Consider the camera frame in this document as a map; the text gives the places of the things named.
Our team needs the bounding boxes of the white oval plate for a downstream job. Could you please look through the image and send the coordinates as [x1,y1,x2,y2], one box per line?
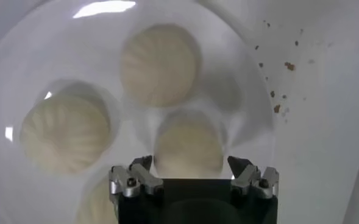
[0,0,278,224]

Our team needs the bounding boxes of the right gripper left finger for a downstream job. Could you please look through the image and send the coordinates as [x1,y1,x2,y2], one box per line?
[108,154,165,198]

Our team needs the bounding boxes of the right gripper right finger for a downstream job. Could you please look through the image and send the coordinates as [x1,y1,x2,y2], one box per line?
[227,155,280,200]

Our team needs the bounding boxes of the brown crumb scatter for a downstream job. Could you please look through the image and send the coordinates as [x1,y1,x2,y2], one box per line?
[254,19,318,124]

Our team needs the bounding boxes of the white steamed baozi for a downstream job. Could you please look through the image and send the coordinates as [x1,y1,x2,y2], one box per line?
[153,110,226,180]
[119,23,202,109]
[19,90,113,175]
[74,175,119,224]

